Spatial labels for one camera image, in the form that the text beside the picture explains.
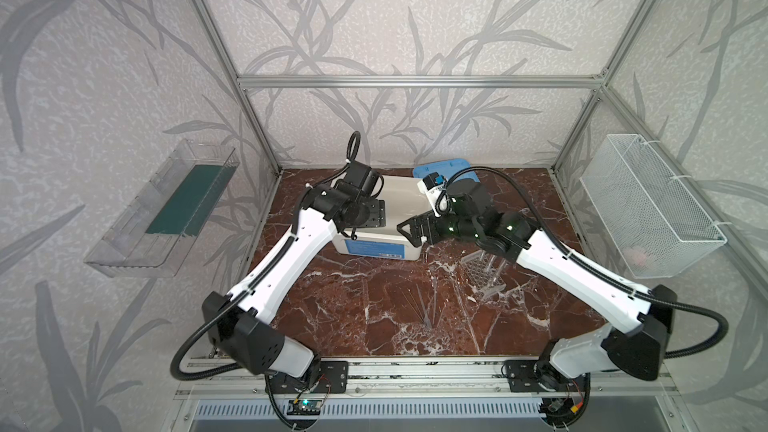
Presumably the clear test tube rack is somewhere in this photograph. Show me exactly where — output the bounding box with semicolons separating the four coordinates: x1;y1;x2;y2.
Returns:
459;250;507;301

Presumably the blue plastic lid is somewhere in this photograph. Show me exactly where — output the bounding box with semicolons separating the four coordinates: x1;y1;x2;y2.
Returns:
412;159;470;182

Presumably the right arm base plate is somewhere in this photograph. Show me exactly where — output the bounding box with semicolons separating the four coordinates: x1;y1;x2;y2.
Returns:
501;358;558;393

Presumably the green circuit board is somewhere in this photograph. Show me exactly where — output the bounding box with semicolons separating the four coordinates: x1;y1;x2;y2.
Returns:
286;398;324;417

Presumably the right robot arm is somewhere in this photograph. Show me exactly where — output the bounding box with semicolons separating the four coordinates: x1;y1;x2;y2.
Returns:
397;167;729;390

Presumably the clear acrylic wall shelf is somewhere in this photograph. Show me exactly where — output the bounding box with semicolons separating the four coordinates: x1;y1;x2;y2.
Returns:
84;139;240;278

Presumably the white wire mesh basket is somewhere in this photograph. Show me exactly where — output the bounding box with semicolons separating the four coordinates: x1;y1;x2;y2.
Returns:
580;134;727;279

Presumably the white plastic tub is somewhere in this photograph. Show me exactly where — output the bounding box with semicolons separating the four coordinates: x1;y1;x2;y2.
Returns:
332;176;431;261

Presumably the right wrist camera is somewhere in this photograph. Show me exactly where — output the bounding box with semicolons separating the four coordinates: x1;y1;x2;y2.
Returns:
418;172;450;217

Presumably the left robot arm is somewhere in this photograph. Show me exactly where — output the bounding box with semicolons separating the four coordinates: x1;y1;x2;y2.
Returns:
170;131;384;388

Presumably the aluminium frame rail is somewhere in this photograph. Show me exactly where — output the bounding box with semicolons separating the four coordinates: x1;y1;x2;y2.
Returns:
173;355;667;400

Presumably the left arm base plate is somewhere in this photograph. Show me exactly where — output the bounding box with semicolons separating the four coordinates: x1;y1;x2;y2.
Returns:
267;359;349;394

